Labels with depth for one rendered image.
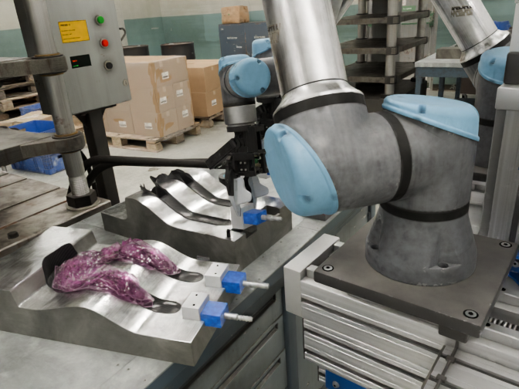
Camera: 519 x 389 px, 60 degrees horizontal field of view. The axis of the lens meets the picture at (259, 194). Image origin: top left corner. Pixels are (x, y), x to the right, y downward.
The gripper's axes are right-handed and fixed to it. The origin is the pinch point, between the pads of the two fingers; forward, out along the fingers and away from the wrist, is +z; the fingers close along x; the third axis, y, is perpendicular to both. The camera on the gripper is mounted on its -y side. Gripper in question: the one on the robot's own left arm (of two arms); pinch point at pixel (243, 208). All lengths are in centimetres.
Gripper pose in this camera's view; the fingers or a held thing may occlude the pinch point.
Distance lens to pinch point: 109.1
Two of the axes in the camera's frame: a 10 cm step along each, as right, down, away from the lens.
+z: 1.0, 9.7, 2.0
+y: 8.1, 0.3, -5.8
